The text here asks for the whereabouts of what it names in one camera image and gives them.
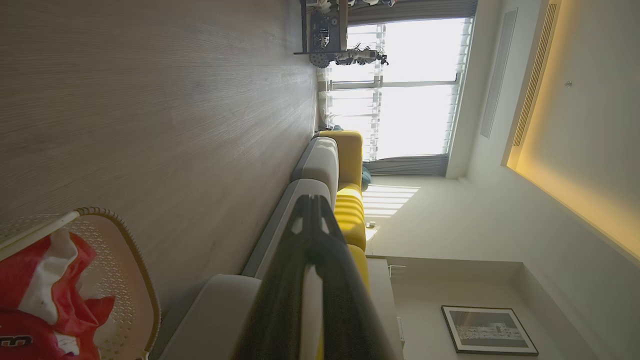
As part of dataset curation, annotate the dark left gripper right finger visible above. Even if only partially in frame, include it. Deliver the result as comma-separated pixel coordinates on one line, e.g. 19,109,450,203
315,195,397,360

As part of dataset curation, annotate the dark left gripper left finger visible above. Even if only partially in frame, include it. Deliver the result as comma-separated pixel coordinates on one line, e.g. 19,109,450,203
234,195,316,360

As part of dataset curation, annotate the red and white jersey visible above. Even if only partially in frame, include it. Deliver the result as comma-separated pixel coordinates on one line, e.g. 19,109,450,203
0,231,116,360

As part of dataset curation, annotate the grey fabric sofa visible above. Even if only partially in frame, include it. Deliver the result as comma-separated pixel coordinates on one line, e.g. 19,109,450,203
150,130,372,360

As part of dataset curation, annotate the white side cabinet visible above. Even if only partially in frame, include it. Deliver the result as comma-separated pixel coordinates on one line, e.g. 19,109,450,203
366,257,406,360

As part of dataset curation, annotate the narrow yellow back cushion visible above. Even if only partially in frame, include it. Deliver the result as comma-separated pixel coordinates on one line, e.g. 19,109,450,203
347,244,371,293

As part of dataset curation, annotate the ribbed yellow back cushion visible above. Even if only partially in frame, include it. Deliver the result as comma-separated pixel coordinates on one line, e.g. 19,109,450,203
333,184,367,252

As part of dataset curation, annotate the black framed picture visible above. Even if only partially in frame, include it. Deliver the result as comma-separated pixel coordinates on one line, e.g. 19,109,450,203
440,305,540,357

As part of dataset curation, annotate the smooth yellow back cushion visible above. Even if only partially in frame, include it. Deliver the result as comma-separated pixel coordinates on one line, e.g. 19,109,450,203
319,130,364,192

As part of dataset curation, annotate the grey curtain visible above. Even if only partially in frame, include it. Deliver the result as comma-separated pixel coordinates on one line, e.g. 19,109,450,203
362,153,450,177
347,0,479,27

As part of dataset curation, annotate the white perforated laundry basket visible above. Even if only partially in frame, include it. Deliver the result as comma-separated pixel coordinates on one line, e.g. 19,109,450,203
0,207,162,360

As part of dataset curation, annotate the large bright window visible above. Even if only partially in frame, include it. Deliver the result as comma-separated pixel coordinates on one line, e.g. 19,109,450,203
324,17,474,162

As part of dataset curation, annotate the black mechanical toy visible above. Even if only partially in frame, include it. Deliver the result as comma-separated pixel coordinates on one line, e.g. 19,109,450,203
308,43,389,69

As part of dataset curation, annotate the white rectangular air vent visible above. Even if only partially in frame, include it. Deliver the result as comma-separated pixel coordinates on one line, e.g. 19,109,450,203
479,7,519,140

